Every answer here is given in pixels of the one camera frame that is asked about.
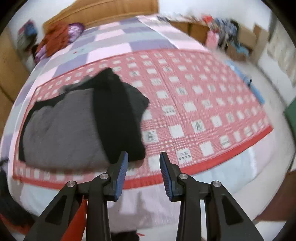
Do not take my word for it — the grey and black jacket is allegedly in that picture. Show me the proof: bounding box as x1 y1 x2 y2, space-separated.
18 68 149 171

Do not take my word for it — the purple pink checkered bedsheet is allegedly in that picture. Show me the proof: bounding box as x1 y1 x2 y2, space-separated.
1 16 277 232

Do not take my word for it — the red white patterned blanket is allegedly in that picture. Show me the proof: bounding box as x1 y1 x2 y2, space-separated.
11 49 273 189

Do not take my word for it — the wooden wardrobe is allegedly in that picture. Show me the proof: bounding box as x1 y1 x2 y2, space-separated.
0 28 29 133

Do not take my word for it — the orange-red crumpled garment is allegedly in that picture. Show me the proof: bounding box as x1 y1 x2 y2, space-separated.
36 22 69 59

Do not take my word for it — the purple white pillow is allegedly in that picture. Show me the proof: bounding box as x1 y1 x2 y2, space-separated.
34 23 84 64

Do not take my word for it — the wooden headboard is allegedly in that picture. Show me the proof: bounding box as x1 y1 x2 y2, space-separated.
43 0 159 32

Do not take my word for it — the wooden bedside desk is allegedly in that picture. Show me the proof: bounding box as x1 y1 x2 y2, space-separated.
159 15 210 44

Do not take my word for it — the hanging clothes pile on wall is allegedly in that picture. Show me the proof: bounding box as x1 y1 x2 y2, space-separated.
16 20 38 52

